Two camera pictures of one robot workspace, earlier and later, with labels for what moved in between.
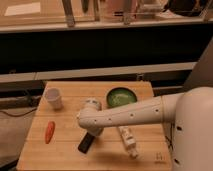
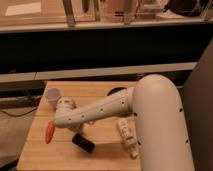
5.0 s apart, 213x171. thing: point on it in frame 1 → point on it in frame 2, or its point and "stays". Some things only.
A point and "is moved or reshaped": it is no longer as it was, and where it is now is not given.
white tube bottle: [129, 141] stays
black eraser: [85, 143] is moved or reshaped
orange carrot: [49, 131] stays
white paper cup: [54, 98] stays
